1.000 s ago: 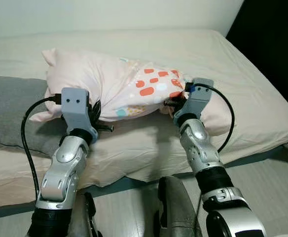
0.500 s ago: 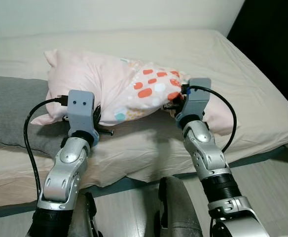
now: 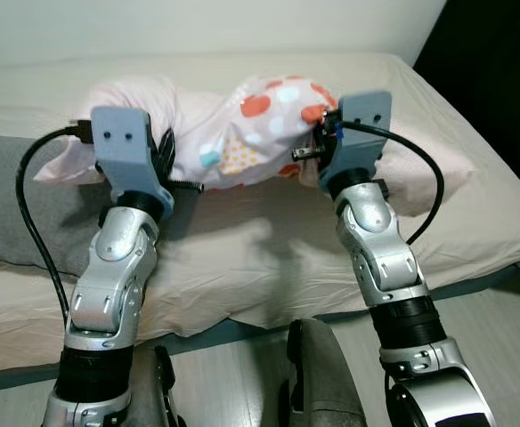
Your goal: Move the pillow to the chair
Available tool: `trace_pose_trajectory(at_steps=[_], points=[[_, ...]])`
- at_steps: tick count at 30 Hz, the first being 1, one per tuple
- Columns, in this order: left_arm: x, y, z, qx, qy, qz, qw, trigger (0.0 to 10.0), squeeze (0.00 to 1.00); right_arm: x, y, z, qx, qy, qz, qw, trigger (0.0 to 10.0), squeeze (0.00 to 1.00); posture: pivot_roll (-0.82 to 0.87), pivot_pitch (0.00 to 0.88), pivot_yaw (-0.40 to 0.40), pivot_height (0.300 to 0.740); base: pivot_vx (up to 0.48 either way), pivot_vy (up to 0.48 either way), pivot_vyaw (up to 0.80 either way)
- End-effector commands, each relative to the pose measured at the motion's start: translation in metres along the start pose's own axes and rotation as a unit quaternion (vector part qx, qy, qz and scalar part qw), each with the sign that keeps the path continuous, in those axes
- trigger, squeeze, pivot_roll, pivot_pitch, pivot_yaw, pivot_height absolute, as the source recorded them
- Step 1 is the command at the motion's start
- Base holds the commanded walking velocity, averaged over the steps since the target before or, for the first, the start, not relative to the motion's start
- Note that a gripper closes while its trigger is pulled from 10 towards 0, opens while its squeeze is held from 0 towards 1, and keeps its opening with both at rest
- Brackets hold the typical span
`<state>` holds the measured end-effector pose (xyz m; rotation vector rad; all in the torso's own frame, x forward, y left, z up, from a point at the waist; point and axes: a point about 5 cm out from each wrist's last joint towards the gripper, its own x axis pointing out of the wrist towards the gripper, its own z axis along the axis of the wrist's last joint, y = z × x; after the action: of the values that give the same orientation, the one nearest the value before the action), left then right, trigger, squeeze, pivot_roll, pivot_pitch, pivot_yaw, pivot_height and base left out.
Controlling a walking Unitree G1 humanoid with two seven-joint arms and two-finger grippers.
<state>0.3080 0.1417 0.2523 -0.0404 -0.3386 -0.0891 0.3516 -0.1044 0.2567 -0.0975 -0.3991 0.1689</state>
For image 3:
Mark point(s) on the robot leg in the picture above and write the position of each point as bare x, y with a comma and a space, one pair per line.
158, 391
322, 374

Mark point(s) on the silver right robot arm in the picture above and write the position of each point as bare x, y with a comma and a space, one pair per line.
376, 249

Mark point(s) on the robot right leg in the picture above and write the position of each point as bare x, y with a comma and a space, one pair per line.
322, 374

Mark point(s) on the bed with beige sheet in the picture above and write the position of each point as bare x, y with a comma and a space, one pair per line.
260, 249

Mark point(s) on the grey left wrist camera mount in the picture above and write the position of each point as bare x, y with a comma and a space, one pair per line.
122, 147

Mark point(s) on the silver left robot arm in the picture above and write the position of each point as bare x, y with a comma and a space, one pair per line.
109, 285

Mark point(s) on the robot left leg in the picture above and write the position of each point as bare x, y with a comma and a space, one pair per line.
158, 391

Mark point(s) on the pink pillow with orange dots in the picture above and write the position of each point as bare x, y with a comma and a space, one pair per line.
242, 133

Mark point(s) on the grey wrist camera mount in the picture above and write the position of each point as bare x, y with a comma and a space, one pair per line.
362, 124
122, 147

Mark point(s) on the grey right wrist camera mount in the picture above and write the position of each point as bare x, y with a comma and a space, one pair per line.
362, 124

